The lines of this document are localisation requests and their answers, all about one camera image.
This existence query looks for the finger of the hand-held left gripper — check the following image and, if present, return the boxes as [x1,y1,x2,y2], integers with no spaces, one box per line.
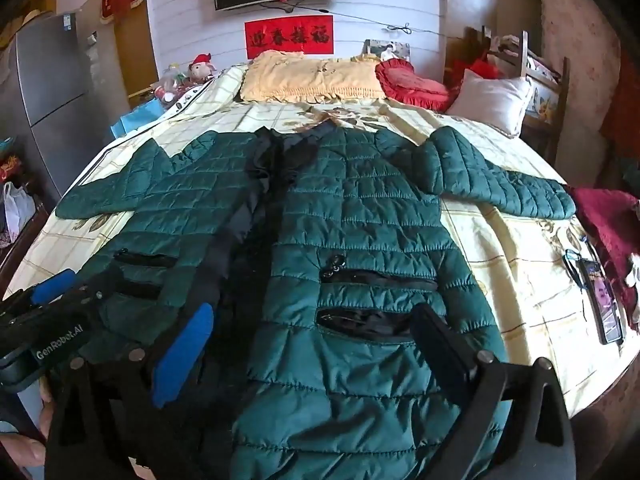
[60,265,127,319]
[0,268,77,324]

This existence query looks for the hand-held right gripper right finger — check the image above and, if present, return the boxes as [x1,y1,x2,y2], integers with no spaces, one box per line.
[409,304,577,480]

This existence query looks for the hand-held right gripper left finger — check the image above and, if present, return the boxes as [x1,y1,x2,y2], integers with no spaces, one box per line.
[44,303,216,480]

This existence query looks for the green quilted jacket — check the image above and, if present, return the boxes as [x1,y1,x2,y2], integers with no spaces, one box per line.
[56,125,577,480]

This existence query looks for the red clothes on chair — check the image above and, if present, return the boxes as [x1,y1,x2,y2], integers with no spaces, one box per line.
[444,49,505,92]

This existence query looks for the person's left hand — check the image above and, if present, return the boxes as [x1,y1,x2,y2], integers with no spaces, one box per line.
[0,375,54,470]

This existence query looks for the white plastic bag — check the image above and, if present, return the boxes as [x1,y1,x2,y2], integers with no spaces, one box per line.
[2,181,36,242]

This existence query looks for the floral yellow bedspread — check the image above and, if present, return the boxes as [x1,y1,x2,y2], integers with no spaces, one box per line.
[2,62,636,423]

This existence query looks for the smartphone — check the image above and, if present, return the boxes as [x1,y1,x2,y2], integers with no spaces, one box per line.
[579,257,627,345]

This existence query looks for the blue paper bag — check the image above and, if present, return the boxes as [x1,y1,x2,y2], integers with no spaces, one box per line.
[110,97,166,139]

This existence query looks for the grey refrigerator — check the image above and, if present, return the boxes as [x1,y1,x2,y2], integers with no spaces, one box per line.
[10,12,127,197]

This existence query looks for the dark red cloth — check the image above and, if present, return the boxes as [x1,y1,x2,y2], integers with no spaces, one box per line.
[569,186,640,332]

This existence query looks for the bag of toys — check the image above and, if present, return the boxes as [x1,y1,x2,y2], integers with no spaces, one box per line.
[152,64,194,104]

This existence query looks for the wooden door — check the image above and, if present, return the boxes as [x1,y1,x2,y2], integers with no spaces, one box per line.
[114,0,159,102]

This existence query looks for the plush toy with red hat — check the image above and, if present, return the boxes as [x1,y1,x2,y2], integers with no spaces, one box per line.
[187,52,217,84]

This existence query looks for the white pillow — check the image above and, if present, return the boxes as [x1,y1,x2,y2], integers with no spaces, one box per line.
[445,68,534,139]

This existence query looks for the wooden chair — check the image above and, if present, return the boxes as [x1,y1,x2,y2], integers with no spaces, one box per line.
[481,27,572,162]

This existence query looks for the red ruffled heart cushion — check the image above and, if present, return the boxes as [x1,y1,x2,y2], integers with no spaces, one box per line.
[375,58,459,112]

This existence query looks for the yellow fringed pillow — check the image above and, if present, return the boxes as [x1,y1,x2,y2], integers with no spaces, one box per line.
[240,50,389,104]

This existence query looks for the framed photo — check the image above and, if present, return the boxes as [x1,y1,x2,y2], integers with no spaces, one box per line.
[363,38,411,64]

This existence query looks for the black earphone cable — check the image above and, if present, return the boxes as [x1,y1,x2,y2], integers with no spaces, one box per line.
[561,247,590,292]

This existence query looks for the red wall banner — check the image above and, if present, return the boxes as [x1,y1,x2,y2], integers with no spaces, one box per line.
[244,16,335,60]

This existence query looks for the black wall cable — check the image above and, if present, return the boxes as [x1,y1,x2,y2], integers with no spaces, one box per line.
[259,0,447,39]

